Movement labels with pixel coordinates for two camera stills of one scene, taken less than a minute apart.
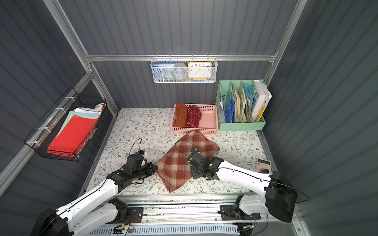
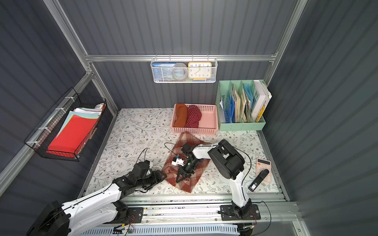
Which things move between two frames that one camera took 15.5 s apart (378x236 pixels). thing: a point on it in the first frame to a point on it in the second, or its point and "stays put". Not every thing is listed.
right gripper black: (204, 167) to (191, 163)
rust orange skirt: (181, 111) stays put
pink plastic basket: (208, 124) stays put
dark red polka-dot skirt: (194, 115) stays put
